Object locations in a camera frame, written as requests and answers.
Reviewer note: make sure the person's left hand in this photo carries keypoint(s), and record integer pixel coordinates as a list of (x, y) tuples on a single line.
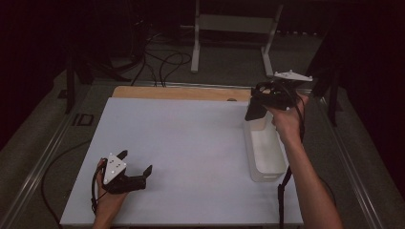
[(108, 203)]

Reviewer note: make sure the white table mat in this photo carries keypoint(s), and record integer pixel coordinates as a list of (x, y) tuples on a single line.
[(191, 159)]

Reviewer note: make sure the person's right hand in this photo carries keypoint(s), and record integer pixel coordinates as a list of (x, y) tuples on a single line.
[(289, 124)]

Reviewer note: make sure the aluminium floor rail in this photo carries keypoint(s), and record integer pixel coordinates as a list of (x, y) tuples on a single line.
[(197, 84), (38, 171), (353, 165)]

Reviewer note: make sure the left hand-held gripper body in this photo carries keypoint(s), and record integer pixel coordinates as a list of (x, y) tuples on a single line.
[(114, 171)]

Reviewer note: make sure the white plastic storage box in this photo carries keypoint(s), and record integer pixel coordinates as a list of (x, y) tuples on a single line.
[(267, 152)]

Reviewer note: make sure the black phone case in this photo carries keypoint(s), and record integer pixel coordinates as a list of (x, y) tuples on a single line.
[(255, 109)]

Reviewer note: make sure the black metal stand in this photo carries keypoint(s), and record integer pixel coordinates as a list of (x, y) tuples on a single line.
[(332, 101), (70, 86)]

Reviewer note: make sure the white metal stand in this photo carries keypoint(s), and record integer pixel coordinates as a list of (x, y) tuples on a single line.
[(234, 23)]

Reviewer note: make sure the black floor bracket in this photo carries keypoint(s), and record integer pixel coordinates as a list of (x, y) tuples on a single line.
[(83, 119)]

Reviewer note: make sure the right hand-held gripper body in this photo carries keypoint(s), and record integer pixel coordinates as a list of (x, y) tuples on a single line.
[(283, 95)]

